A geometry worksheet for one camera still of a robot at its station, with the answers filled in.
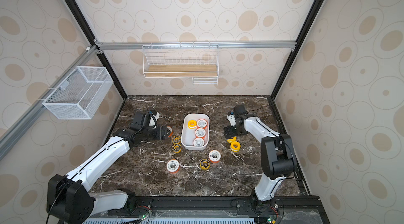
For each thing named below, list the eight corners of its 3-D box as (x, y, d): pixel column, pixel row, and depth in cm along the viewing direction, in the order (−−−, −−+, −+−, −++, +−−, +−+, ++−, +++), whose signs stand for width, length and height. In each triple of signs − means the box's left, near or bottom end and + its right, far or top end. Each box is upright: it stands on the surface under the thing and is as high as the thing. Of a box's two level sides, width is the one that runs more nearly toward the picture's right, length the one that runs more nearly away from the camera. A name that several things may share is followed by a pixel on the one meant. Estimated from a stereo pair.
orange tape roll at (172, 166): (166, 173, 86) (165, 171, 84) (168, 160, 90) (167, 159, 88) (179, 173, 86) (178, 171, 84) (180, 160, 90) (179, 159, 88)
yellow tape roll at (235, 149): (230, 152, 93) (231, 150, 92) (229, 142, 97) (230, 141, 96) (240, 152, 93) (241, 150, 92) (239, 142, 97) (239, 141, 96)
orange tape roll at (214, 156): (208, 163, 89) (208, 161, 87) (208, 151, 94) (208, 150, 92) (220, 163, 89) (221, 161, 87) (220, 151, 94) (220, 150, 92)
